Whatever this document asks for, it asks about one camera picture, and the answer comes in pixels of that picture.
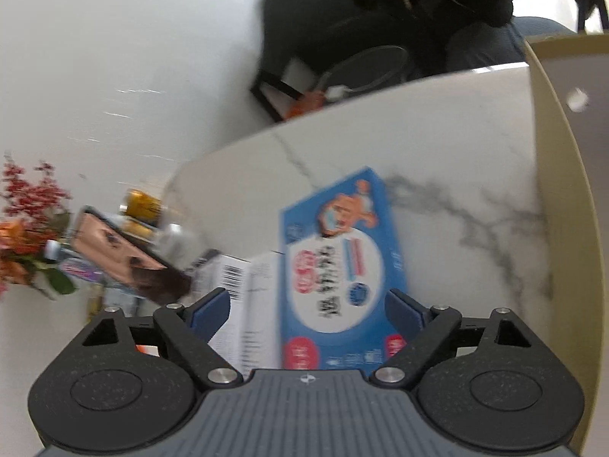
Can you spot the red berry flower bouquet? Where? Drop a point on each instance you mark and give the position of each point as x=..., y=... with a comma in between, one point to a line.
x=28, y=200

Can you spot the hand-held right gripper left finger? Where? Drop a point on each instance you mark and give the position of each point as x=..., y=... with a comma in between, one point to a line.
x=211, y=312

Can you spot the dark green chair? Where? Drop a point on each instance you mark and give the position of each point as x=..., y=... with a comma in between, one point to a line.
x=309, y=19

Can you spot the clear plastic bag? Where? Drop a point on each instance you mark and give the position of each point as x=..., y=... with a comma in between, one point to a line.
x=366, y=69

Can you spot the blue cartoon medicine box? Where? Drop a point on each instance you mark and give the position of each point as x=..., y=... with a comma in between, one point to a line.
x=333, y=247

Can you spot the smartphone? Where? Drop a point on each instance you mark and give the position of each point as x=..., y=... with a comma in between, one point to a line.
x=123, y=252

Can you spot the white barcode box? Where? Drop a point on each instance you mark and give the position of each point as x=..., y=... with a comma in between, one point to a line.
x=252, y=295

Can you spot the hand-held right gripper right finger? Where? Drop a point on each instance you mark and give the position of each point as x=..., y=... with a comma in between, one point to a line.
x=404, y=314

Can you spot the white marble desktop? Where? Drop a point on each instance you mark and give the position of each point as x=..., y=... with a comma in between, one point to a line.
x=428, y=152

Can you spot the beige cardboard box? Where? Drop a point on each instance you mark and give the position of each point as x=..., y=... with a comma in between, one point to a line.
x=556, y=162

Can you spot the plastic water bottle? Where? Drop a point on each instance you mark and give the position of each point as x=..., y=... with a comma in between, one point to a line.
x=76, y=266

